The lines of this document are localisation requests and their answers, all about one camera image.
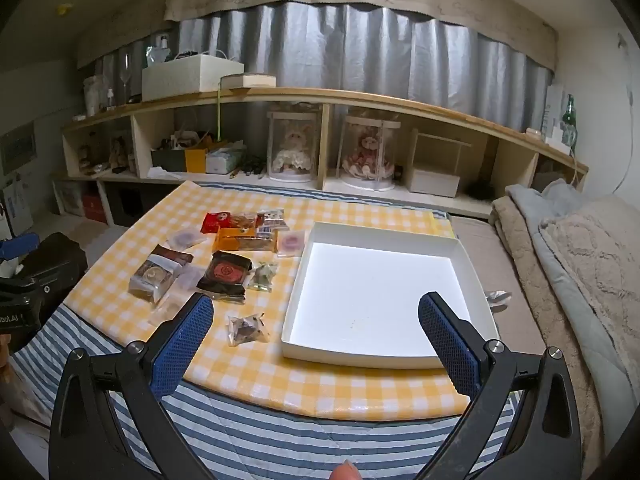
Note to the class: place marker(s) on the frosted clear snack packet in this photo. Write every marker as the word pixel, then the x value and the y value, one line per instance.
pixel 189 279
pixel 167 310

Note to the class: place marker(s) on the person's right hand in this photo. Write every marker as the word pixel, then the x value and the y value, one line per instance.
pixel 346 471

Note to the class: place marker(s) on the red dress doll display case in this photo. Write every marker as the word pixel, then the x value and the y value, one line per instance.
pixel 367 157

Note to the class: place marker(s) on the clear packet of cookies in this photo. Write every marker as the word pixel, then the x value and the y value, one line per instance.
pixel 244 221

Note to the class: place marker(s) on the white cookie print packet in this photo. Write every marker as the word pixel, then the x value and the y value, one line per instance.
pixel 271 218

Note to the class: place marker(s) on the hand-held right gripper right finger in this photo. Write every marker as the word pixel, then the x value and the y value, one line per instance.
pixel 447 345

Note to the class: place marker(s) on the green ribbon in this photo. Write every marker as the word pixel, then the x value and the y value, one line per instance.
pixel 219 115

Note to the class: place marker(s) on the black bag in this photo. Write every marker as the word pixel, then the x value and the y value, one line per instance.
pixel 60 255

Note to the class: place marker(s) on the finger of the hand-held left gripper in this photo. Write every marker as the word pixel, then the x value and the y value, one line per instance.
pixel 40 290
pixel 20 246

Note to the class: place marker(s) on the small green snack packet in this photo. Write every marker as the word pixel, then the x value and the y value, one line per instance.
pixel 262 277

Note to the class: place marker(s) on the wine glass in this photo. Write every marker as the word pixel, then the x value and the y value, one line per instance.
pixel 125 67

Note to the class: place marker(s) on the beige fluffy blanket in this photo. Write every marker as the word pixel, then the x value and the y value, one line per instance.
pixel 530 280

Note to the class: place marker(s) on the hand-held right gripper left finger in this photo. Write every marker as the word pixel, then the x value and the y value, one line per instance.
pixel 182 345

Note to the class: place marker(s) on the tissue pack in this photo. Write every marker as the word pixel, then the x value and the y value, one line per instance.
pixel 225 160

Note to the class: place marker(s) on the round brown pastry packet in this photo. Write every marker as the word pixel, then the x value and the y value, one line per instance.
pixel 152 279

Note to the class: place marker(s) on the white dress doll display case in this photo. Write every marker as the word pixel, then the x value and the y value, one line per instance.
pixel 292 152

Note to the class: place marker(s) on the yellow checkered tablecloth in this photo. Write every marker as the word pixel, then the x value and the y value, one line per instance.
pixel 150 220

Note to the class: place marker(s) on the purple disc cookie packet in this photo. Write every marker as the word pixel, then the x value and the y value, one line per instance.
pixel 186 239

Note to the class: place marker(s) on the cream textured pillow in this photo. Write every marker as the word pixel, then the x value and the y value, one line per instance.
pixel 600 250

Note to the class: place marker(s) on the dark green box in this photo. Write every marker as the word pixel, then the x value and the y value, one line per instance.
pixel 167 159

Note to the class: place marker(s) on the dark packet with red circle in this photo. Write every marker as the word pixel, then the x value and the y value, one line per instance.
pixel 223 275

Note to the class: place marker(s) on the crumpled silver wrapper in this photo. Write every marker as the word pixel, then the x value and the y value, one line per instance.
pixel 497 298

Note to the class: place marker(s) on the brown snack packet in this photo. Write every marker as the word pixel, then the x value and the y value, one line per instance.
pixel 172 256

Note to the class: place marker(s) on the orange snack packet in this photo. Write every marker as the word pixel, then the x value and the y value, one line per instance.
pixel 240 241

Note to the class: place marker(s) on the grey wall panel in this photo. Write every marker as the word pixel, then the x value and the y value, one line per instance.
pixel 19 149

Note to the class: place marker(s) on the white boxes on shelf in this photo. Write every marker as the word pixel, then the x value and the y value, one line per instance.
pixel 554 115

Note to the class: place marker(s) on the white shallow box tray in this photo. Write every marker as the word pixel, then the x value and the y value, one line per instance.
pixel 380 300

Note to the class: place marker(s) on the red snack packet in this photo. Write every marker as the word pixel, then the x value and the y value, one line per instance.
pixel 216 222

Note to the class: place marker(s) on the grey curtain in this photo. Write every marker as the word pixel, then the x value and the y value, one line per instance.
pixel 350 45

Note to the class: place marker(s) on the green glass bottle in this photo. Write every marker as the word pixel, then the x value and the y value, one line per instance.
pixel 569 125

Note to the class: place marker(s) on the black fluffy ball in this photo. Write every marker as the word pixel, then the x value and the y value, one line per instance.
pixel 479 192

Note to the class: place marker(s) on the white box with wooden frame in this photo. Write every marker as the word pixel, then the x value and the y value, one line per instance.
pixel 434 180

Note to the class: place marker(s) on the white foam box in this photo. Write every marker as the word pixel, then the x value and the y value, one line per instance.
pixel 190 77

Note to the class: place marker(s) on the orange box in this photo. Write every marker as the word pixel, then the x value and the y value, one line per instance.
pixel 196 160

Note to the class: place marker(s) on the thick book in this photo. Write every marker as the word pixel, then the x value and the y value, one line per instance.
pixel 248 81

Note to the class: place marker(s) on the clear dark chocolate packet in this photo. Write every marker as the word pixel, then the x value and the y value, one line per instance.
pixel 245 330

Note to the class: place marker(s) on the pink donut clear packet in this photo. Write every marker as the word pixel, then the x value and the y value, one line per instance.
pixel 291 243

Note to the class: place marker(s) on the grey-blue blanket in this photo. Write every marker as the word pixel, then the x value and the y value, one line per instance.
pixel 570 285

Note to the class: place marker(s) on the long wooden shelf unit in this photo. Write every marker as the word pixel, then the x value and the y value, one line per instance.
pixel 350 96

